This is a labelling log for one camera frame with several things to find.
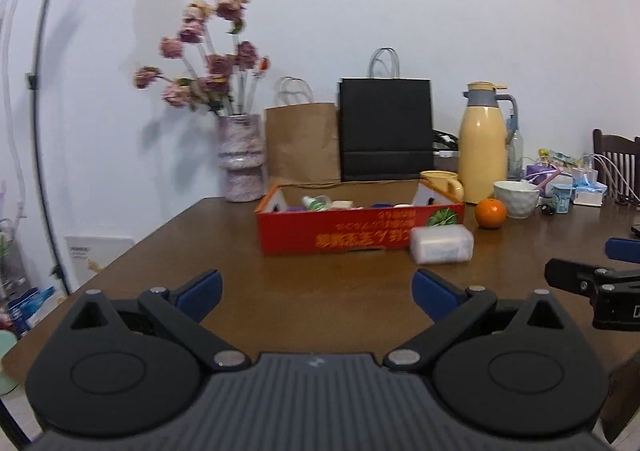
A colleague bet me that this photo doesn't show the blue white packet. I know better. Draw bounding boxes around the blue white packet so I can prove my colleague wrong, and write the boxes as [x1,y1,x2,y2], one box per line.
[7,286,58,337]

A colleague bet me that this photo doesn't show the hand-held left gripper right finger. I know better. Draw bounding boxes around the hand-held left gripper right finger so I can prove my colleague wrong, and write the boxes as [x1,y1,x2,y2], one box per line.
[382,268,586,373]

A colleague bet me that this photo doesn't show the purple box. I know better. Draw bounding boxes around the purple box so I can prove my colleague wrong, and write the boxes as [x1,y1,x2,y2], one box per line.
[522,164,556,187]

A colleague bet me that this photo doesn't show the white flat carton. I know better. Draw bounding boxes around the white flat carton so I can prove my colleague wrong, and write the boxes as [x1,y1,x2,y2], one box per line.
[64,235,136,294]

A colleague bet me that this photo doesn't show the blue white yogurt cup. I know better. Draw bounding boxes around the blue white yogurt cup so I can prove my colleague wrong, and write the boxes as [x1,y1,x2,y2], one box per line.
[551,184,575,214]

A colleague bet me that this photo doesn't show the black paper bag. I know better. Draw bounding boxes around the black paper bag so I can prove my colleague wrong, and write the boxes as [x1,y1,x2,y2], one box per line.
[338,47,435,183]

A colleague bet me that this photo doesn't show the black light stand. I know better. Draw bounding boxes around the black light stand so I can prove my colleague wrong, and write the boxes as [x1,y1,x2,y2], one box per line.
[26,0,71,294]

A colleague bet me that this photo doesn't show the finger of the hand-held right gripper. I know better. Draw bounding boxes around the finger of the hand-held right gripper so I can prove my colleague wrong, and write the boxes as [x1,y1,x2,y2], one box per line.
[605,237,640,263]
[545,258,640,296]

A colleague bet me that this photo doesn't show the colourful snack packet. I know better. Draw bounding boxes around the colourful snack packet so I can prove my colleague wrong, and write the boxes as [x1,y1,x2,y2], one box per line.
[539,148,581,167]

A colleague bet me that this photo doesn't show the white charging cables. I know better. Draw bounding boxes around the white charging cables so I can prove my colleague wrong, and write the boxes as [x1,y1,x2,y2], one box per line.
[580,154,640,204]

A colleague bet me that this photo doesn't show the dried pink rose bouquet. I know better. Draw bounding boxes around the dried pink rose bouquet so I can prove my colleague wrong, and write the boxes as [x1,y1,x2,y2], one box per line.
[132,0,272,118]

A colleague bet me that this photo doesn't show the green plastic basin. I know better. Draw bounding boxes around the green plastic basin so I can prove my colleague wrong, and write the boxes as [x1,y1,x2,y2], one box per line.
[0,331,18,394]

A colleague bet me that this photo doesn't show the studio light cable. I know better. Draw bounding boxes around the studio light cable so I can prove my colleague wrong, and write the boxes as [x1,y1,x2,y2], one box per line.
[0,0,27,232]

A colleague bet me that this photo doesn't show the brown paper bag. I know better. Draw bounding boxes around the brown paper bag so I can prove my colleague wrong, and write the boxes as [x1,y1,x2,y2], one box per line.
[264,76,342,186]

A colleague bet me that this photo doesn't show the white plastic jar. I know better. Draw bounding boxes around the white plastic jar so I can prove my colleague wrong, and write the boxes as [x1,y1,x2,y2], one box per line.
[409,224,475,265]

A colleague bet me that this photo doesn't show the black cable bundle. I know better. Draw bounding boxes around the black cable bundle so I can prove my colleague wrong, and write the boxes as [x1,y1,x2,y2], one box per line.
[432,130,461,157]

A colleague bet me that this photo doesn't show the red cardboard box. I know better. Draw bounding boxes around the red cardboard box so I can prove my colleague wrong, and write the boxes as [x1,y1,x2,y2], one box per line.
[256,180,466,257]

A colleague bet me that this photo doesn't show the yellow mug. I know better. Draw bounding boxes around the yellow mug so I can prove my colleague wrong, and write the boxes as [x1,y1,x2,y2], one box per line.
[419,171,465,204]

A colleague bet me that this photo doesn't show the white ceramic bowl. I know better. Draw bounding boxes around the white ceramic bowl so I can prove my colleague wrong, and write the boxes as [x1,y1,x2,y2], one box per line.
[493,181,541,220]

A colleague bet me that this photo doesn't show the clear plastic spray bottle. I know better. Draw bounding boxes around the clear plastic spray bottle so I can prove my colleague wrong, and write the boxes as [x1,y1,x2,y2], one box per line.
[506,114,525,181]

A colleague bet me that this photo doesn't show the orange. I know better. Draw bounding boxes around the orange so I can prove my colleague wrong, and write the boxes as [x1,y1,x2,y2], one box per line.
[474,198,507,230]

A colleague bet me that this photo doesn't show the dark wooden chair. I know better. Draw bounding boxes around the dark wooden chair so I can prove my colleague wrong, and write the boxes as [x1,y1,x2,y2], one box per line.
[592,128,640,204]

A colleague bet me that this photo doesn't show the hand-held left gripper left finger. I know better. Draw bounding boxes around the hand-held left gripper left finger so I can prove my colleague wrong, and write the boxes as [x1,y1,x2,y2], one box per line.
[50,269,251,373]

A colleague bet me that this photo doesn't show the pink white ceramic vase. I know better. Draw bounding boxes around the pink white ceramic vase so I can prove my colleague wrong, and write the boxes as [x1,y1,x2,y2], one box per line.
[216,114,266,203]

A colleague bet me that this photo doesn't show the wire rack with bottles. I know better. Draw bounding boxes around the wire rack with bottles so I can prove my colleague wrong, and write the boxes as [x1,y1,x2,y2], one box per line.
[0,216,26,302]

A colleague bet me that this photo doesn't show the yellow thermos jug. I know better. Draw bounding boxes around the yellow thermos jug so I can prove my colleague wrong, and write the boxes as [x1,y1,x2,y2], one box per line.
[457,81,518,205]

